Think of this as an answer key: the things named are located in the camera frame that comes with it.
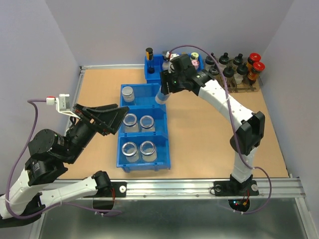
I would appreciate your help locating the blue label jar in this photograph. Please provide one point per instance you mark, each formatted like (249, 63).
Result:
(161, 98)
(128, 94)

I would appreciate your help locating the clear jar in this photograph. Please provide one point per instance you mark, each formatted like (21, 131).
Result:
(147, 123)
(148, 151)
(130, 123)

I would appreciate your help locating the black cap cruet back right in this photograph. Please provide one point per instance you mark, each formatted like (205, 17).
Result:
(238, 60)

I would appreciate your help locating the black cap cruet back middle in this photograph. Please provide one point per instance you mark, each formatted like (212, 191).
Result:
(223, 60)

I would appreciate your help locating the black cap cruet back left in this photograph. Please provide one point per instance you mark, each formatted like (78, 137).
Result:
(209, 61)

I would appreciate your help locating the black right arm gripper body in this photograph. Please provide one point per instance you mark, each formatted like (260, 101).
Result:
(178, 78)

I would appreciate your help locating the blue three-compartment bin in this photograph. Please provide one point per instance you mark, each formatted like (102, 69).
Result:
(145, 104)

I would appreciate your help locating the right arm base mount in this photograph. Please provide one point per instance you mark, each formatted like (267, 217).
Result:
(239, 193)

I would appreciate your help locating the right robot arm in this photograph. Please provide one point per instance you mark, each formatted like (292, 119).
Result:
(178, 120)

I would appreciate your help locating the clear acrylic bottle rack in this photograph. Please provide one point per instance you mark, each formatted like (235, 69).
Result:
(245, 86)

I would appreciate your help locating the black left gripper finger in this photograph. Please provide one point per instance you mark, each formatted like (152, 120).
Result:
(96, 118)
(116, 116)

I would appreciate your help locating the aluminium left rail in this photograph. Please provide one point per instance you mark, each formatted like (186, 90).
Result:
(79, 84)

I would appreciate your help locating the pink lid spice jar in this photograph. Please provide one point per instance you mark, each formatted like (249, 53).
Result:
(195, 64)

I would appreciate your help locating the clear jar edge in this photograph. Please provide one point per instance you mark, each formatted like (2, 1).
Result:
(130, 151)

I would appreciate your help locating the yellow lid spice jar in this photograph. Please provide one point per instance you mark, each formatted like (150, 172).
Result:
(194, 56)

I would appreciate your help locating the tall black cap bottle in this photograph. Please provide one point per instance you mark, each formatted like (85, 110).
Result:
(150, 60)

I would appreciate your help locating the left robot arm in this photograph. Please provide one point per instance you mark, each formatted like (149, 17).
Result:
(25, 201)

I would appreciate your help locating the red lid jar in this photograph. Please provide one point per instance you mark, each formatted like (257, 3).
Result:
(253, 57)
(256, 70)

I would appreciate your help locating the black cap cruet front right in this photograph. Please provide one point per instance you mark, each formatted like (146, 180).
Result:
(241, 71)

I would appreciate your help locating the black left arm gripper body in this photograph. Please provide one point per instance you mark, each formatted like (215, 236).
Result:
(83, 134)

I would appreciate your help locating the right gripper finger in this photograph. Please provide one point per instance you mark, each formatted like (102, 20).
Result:
(178, 89)
(165, 77)

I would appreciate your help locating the red lid jar front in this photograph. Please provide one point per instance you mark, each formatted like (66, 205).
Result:
(256, 70)

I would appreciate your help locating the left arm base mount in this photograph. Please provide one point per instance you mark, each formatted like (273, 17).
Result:
(107, 191)

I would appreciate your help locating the aluminium front rail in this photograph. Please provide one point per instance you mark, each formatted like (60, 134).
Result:
(191, 189)

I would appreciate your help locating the black cap cruet front left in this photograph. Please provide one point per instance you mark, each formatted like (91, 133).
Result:
(213, 70)

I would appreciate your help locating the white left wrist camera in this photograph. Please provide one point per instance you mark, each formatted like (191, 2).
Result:
(62, 104)

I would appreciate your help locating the red lid jar back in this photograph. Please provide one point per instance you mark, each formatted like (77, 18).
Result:
(253, 57)

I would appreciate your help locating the aluminium rail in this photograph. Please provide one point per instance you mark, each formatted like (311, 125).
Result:
(79, 84)
(191, 189)

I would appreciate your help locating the black cap cruet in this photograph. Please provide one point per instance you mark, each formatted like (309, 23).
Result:
(241, 71)
(238, 60)
(213, 70)
(228, 74)
(223, 60)
(209, 61)

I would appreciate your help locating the black cap cruet front middle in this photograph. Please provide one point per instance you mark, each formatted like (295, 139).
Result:
(228, 74)

